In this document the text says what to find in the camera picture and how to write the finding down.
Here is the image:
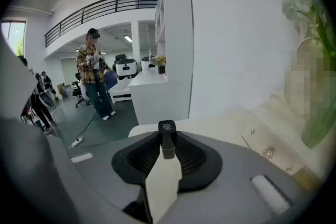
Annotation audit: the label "vase of white flowers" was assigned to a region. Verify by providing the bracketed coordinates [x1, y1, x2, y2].
[282, 0, 336, 150]

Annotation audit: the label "large window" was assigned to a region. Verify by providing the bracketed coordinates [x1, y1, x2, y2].
[1, 20, 27, 57]

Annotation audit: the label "black office chair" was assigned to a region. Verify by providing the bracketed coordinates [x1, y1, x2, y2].
[74, 72, 91, 109]

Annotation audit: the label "cream vanity dressing table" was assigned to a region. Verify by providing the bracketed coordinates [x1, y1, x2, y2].
[128, 91, 336, 192]

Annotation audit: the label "black balcony railing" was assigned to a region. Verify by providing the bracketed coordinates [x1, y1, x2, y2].
[44, 0, 160, 48]

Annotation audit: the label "white power strip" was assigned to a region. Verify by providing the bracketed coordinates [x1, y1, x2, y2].
[68, 135, 86, 150]

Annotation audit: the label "white drawer with crystal knob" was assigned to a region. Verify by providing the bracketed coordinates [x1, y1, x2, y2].
[240, 122, 281, 166]

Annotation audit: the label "small black object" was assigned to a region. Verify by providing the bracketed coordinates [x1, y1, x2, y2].
[157, 120, 177, 161]

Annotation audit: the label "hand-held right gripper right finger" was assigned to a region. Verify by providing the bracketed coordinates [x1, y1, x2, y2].
[167, 130, 300, 224]

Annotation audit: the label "white bookshelf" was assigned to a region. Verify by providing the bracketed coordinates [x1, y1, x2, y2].
[154, 0, 195, 82]

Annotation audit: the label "white desk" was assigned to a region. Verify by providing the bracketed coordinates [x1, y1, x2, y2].
[108, 70, 194, 126]

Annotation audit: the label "white robot with black screen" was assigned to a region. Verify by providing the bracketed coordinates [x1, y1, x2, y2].
[114, 58, 138, 80]
[140, 56, 156, 72]

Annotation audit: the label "blue chair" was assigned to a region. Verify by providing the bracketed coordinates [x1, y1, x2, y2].
[104, 70, 119, 93]

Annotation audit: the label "potted yellow flowers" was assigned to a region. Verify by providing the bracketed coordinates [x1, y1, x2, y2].
[152, 55, 167, 74]

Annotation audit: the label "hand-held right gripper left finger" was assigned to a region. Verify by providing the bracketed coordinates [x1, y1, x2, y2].
[47, 130, 169, 221]

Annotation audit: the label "black floor cable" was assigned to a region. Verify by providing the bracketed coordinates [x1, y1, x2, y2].
[76, 112, 100, 140]

